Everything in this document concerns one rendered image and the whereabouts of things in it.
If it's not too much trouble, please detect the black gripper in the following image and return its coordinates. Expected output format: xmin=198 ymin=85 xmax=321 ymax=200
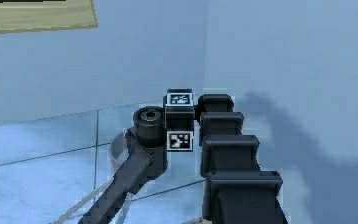
xmin=51 ymin=105 xmax=169 ymax=224

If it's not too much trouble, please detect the beige wood-framed wall picture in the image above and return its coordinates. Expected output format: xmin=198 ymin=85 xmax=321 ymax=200
xmin=0 ymin=0 xmax=99 ymax=35

